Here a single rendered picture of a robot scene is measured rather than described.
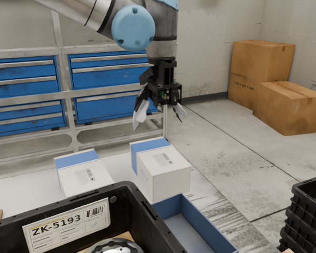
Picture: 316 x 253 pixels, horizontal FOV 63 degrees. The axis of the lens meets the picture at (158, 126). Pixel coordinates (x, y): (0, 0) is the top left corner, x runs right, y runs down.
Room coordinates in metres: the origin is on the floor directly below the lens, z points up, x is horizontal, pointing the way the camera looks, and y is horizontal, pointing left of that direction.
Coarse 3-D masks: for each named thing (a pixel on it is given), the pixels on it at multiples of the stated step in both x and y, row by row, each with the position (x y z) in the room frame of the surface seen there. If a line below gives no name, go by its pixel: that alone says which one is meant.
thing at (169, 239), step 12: (96, 192) 0.33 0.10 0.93; (108, 192) 0.33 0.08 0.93; (132, 192) 0.33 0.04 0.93; (48, 204) 0.30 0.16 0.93; (60, 204) 0.30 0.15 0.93; (72, 204) 0.30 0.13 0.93; (144, 204) 0.30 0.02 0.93; (12, 216) 0.28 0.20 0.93; (24, 216) 0.28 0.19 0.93; (36, 216) 0.28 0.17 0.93; (156, 216) 0.28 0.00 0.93; (0, 228) 0.26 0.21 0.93; (156, 228) 0.25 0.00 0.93; (168, 228) 0.25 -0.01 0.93; (168, 240) 0.23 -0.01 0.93; (180, 252) 0.22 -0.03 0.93
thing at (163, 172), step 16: (144, 144) 0.74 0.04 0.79; (160, 144) 0.74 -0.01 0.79; (144, 160) 0.64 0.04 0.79; (160, 160) 0.64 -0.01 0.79; (176, 160) 0.64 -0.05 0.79; (144, 176) 0.62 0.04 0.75; (160, 176) 0.58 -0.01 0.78; (176, 176) 0.60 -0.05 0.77; (160, 192) 0.58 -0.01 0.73; (176, 192) 0.60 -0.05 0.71
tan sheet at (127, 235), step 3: (120, 234) 0.34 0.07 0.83; (123, 234) 0.34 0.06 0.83; (126, 234) 0.34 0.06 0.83; (129, 234) 0.34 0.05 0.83; (114, 237) 0.33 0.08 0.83; (120, 237) 0.33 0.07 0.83; (123, 237) 0.33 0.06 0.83; (126, 237) 0.33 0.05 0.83; (129, 237) 0.33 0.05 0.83; (132, 240) 0.32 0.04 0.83; (84, 249) 0.30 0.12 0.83; (78, 252) 0.30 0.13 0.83; (81, 252) 0.30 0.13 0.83
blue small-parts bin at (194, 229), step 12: (156, 204) 0.49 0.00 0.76; (168, 204) 0.50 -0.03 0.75; (180, 204) 0.52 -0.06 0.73; (192, 204) 0.48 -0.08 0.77; (168, 216) 0.50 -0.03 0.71; (180, 216) 0.51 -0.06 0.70; (192, 216) 0.48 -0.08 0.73; (204, 216) 0.44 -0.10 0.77; (180, 228) 0.47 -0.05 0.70; (192, 228) 0.47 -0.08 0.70; (204, 228) 0.44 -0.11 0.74; (216, 228) 0.41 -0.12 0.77; (180, 240) 0.43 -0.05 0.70; (192, 240) 0.43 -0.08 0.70; (204, 240) 0.43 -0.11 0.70; (216, 240) 0.40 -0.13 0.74; (228, 240) 0.38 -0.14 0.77; (192, 252) 0.40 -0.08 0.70; (204, 252) 0.40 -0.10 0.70; (216, 252) 0.40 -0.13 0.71; (228, 252) 0.37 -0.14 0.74
